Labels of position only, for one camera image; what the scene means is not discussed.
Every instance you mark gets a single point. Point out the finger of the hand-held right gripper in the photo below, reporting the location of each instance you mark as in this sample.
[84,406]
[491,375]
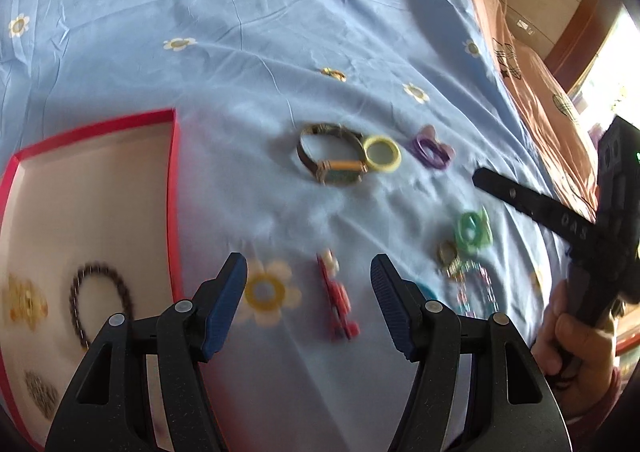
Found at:
[530,204]

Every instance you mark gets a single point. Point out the wooden furniture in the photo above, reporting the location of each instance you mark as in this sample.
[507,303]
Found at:
[570,7]

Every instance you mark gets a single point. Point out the person's right forearm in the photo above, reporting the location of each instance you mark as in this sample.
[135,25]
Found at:
[597,414]

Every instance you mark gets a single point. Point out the red jewelry box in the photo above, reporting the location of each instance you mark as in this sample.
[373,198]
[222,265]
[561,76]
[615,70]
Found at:
[90,192]

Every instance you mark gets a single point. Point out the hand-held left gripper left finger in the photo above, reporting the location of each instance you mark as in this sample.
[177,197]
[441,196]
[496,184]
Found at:
[225,312]

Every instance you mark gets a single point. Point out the red hair clip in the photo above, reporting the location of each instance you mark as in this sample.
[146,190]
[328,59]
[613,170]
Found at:
[337,297]

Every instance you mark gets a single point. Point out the person's right hand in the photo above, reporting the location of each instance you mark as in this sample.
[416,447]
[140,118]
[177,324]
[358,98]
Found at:
[580,357]

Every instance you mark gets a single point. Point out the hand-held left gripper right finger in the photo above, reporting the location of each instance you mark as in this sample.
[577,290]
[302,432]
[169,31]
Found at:
[390,307]

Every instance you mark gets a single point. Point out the gold flower brooch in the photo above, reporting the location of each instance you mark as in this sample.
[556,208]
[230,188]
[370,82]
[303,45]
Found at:
[22,304]

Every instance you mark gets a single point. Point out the heart-shaped brooch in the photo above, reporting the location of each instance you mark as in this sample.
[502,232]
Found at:
[42,394]

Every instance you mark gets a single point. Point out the small gold clip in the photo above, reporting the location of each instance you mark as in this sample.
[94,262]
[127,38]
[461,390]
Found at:
[334,74]

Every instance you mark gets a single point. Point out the blue floral bedsheet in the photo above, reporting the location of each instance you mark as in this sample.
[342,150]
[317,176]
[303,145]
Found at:
[225,57]

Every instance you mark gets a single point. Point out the orange printed blanket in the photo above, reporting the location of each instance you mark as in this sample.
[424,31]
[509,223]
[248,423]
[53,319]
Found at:
[535,97]

